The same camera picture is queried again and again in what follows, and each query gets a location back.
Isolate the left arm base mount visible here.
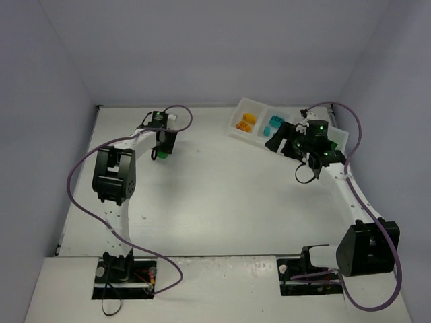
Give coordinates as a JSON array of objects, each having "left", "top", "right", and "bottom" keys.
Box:
[{"left": 92, "top": 258, "right": 158, "bottom": 300}]

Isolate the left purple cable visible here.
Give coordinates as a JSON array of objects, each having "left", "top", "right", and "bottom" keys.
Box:
[{"left": 66, "top": 104, "right": 193, "bottom": 297}]

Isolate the teal green printed lego brick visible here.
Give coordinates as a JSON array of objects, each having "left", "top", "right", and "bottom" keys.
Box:
[{"left": 269, "top": 115, "right": 285, "bottom": 129}]

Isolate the clear four-compartment tray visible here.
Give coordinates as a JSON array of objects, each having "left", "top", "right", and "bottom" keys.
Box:
[{"left": 227, "top": 97, "right": 350, "bottom": 169}]

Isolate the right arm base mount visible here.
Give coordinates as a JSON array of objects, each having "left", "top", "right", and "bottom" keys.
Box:
[{"left": 276, "top": 246, "right": 343, "bottom": 297}]

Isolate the burger printed lego stack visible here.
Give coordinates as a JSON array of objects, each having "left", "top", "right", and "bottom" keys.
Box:
[{"left": 242, "top": 113, "right": 257, "bottom": 124}]

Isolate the yellow rounded lego brick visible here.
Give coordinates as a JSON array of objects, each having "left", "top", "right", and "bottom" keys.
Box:
[{"left": 236, "top": 120, "right": 252, "bottom": 133}]

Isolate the green rounded lego piece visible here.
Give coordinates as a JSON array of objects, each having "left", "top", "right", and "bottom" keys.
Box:
[{"left": 157, "top": 151, "right": 168, "bottom": 159}]

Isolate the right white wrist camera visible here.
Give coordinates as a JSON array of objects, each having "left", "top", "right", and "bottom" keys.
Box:
[{"left": 300, "top": 108, "right": 310, "bottom": 122}]

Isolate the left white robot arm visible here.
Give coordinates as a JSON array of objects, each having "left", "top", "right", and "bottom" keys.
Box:
[{"left": 92, "top": 111, "right": 178, "bottom": 261}]

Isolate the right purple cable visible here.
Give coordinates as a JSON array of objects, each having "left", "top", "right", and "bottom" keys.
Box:
[{"left": 291, "top": 102, "right": 404, "bottom": 310}]

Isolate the purple cable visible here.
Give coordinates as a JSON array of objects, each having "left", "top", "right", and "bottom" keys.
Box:
[
  {"left": 291, "top": 102, "right": 404, "bottom": 310},
  {"left": 66, "top": 104, "right": 193, "bottom": 297}
]

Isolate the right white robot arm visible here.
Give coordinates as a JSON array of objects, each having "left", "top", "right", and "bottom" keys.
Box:
[{"left": 265, "top": 120, "right": 400, "bottom": 277}]

